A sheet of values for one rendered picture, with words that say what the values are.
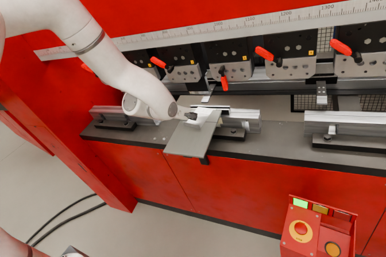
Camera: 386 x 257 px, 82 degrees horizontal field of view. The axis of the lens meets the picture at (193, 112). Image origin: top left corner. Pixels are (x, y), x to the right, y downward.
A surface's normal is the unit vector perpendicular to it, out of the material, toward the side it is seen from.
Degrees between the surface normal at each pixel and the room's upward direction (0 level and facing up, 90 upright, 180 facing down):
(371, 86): 90
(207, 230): 0
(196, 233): 0
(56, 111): 90
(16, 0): 85
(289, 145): 0
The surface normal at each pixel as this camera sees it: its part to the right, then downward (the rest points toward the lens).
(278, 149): -0.28, -0.74
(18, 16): 0.06, 0.75
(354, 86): -0.35, 0.67
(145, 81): 0.35, -0.32
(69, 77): 0.90, 0.03
